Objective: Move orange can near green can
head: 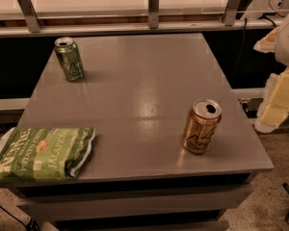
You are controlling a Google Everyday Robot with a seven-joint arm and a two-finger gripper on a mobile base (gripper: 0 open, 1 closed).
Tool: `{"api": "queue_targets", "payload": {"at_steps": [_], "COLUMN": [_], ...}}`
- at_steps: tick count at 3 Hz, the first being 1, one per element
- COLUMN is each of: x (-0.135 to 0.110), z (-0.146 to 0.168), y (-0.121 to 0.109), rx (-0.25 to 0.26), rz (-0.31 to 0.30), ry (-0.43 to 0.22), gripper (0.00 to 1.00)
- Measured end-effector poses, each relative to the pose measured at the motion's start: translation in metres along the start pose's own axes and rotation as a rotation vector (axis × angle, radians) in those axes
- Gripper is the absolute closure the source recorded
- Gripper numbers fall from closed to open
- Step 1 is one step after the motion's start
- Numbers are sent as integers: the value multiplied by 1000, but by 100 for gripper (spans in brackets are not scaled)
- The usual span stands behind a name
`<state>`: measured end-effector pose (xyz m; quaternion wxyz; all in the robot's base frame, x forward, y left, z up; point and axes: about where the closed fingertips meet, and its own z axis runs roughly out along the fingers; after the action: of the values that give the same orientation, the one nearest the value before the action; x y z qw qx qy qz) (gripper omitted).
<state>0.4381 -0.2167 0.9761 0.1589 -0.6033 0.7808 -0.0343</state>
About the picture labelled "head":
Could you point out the right metal rail bracket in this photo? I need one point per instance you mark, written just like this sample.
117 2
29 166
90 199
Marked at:
230 13

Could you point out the metal rail bracket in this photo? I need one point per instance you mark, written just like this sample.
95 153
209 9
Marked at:
30 15
230 13
153 14

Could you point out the green potato chips bag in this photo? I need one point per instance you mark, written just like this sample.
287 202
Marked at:
29 155

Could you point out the green soda can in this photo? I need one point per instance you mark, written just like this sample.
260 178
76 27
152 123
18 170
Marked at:
69 58

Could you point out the middle metal rail bracket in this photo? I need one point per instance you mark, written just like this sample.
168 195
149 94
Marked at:
153 14

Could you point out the orange soda can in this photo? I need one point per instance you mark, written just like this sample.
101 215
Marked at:
202 121

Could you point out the left metal rail bracket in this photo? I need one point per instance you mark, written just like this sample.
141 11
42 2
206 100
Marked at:
30 15

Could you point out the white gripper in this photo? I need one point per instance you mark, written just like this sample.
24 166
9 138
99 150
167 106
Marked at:
288 45

